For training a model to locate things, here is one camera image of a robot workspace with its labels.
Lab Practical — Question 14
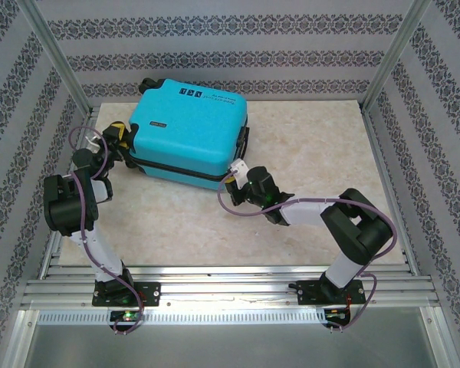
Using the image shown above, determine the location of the turquoise hard-shell suitcase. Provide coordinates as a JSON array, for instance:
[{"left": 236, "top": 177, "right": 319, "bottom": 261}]
[{"left": 126, "top": 76, "right": 252, "bottom": 191}]

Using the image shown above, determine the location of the wide aluminium mounting beam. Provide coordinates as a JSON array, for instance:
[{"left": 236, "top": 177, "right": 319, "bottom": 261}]
[{"left": 21, "top": 278, "right": 440, "bottom": 307}]

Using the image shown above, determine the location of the grey metal shelf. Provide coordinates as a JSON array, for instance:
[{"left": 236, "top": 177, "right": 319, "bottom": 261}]
[{"left": 7, "top": 308, "right": 452, "bottom": 368}]

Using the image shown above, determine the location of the narrow aluminium table-edge rail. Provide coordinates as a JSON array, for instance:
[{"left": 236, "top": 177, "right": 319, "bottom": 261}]
[{"left": 41, "top": 263, "right": 421, "bottom": 280}]

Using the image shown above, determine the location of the aluminium frame corner post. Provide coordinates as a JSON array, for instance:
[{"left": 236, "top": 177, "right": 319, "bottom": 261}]
[
  {"left": 362, "top": 0, "right": 432, "bottom": 112},
  {"left": 17, "top": 0, "right": 93, "bottom": 116}
]

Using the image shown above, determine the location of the aluminium frame side rail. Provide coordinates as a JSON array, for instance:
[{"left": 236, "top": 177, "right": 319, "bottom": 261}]
[
  {"left": 362, "top": 109, "right": 421, "bottom": 275},
  {"left": 40, "top": 107, "right": 100, "bottom": 279}
]

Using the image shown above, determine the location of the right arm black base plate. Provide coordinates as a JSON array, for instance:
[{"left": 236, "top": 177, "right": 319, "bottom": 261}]
[{"left": 297, "top": 278, "right": 365, "bottom": 307}]

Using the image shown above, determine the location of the white slotted cable duct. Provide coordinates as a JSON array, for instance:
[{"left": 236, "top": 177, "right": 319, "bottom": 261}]
[{"left": 36, "top": 308, "right": 356, "bottom": 326}]

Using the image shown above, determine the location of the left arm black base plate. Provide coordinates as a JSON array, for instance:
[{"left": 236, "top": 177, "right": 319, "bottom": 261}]
[{"left": 91, "top": 281, "right": 162, "bottom": 307}]

